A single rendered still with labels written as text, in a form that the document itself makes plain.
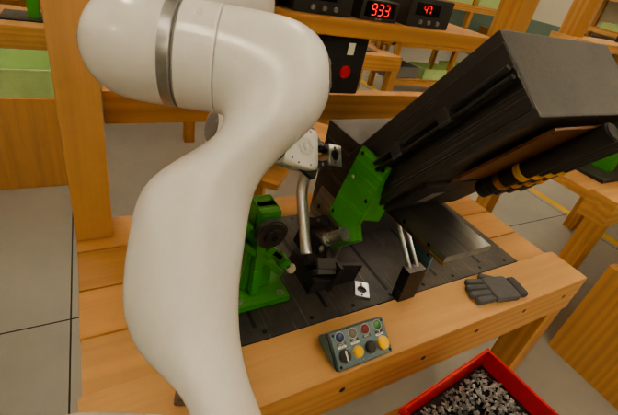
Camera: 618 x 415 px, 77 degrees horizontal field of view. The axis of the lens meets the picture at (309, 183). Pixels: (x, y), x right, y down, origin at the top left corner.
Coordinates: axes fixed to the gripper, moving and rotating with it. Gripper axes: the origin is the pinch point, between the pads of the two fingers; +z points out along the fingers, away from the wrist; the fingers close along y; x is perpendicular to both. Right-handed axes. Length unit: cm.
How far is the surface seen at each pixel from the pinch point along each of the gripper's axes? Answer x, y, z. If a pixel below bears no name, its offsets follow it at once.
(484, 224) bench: 3, -9, 88
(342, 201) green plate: 2.6, -10.0, 7.9
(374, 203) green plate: -5.9, -11.5, 10.6
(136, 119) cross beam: 36, 12, -36
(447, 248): -18.3, -23.0, 21.3
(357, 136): 2.7, 10.0, 14.8
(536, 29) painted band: 190, 556, 888
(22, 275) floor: 182, -26, -42
